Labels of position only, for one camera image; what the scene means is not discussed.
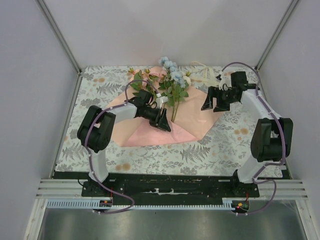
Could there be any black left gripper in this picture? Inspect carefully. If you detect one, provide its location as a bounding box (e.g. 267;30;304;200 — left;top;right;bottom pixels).
141;106;171;133

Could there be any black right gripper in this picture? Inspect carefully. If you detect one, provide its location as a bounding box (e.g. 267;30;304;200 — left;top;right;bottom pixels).
201;86;238;114

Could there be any cream ribbon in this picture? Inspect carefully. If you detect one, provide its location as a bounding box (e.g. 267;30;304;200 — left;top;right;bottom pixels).
189;61;220;87

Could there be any pink wrapping paper sheet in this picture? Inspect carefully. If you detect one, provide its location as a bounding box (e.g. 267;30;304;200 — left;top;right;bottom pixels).
107;66;222;148

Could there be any green leafy rose stem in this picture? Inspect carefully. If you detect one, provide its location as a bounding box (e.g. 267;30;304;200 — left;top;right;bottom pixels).
158;72;191;122

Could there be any pink fake rose stem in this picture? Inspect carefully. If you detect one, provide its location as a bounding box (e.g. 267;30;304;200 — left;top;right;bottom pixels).
137;66;167;100

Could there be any orange fake rose stem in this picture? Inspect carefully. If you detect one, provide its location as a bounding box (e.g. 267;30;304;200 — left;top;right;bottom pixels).
128;67;151;92

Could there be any blue fake hydrangea stem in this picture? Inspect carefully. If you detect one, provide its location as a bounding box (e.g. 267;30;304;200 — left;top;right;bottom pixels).
159;56;186;88

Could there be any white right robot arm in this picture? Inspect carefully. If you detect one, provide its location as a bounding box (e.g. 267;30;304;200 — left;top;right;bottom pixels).
201;71;293;197

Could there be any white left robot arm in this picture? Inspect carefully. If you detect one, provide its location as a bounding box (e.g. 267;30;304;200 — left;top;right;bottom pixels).
77;90;171;197

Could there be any floral patterned table mat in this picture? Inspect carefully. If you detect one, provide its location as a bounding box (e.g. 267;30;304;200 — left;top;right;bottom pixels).
55;66;257;176

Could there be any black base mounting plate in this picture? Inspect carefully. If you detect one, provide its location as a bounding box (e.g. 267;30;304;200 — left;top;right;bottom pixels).
81;173;260;205

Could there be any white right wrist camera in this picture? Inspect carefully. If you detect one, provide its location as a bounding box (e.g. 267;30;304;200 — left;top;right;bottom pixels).
218;74;232;91

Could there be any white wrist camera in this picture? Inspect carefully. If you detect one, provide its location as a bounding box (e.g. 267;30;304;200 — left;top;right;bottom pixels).
155;93;168;108
218;74;232;91

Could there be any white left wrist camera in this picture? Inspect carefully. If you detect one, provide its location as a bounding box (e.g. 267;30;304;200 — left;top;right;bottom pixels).
155;93;168;108

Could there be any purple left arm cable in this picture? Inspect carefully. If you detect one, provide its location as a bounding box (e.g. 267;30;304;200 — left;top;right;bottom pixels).
84;79;160;215

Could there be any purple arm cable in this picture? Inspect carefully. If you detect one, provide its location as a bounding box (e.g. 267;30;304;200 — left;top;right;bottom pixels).
84;79;160;215
220;61;287;217

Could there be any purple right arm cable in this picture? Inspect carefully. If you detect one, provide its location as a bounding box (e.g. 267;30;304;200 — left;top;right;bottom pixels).
220;61;287;217

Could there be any white slotted cable duct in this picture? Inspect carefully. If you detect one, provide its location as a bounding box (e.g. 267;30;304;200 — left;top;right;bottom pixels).
46;199;241;211

